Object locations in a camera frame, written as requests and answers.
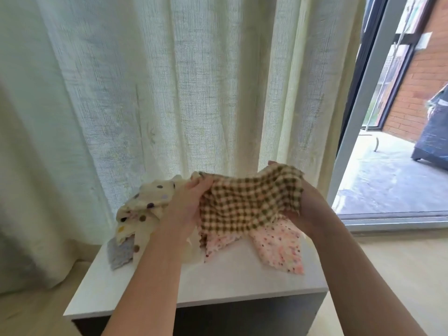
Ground person's right hand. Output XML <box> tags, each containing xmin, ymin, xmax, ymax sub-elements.
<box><xmin>283</xmin><ymin>175</ymin><xmax>337</xmax><ymax>238</ymax></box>

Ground person's left hand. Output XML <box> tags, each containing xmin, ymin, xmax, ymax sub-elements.
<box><xmin>161</xmin><ymin>175</ymin><xmax>214</xmax><ymax>231</ymax></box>

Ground cream polka dot cloths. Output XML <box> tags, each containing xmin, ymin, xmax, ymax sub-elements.
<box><xmin>115</xmin><ymin>175</ymin><xmax>204</xmax><ymax>263</ymax></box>

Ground pink floral cloths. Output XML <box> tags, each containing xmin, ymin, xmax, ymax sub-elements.
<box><xmin>202</xmin><ymin>220</ymin><xmax>305</xmax><ymax>275</ymax></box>

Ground brown checked cloth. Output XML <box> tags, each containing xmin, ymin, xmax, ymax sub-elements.
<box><xmin>192</xmin><ymin>163</ymin><xmax>307</xmax><ymax>235</ymax></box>

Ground pile of grey cloths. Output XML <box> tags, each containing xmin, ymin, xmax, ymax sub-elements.
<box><xmin>106</xmin><ymin>236</ymin><xmax>135</xmax><ymax>270</ymax></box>

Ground person's right forearm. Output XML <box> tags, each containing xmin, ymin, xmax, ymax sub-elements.
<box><xmin>308</xmin><ymin>213</ymin><xmax>428</xmax><ymax>336</ymax></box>

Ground person's left forearm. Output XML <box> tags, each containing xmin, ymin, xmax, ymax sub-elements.
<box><xmin>101</xmin><ymin>220</ymin><xmax>200</xmax><ymax>336</ymax></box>

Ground white table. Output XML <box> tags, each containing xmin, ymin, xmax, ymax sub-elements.
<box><xmin>63</xmin><ymin>231</ymin><xmax>329</xmax><ymax>336</ymax></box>

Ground white linen curtain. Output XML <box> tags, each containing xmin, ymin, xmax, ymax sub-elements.
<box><xmin>0</xmin><ymin>0</ymin><xmax>365</xmax><ymax>294</ymax></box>

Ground dark blue tarpaulin cover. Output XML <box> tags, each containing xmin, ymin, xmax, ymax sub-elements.
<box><xmin>412</xmin><ymin>84</ymin><xmax>448</xmax><ymax>171</ymax></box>

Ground white sliding door frame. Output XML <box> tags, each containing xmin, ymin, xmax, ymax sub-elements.
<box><xmin>328</xmin><ymin>0</ymin><xmax>448</xmax><ymax>231</ymax></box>

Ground dark balcony window frame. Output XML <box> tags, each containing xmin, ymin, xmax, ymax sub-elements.
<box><xmin>360</xmin><ymin>0</ymin><xmax>435</xmax><ymax>132</ymax></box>

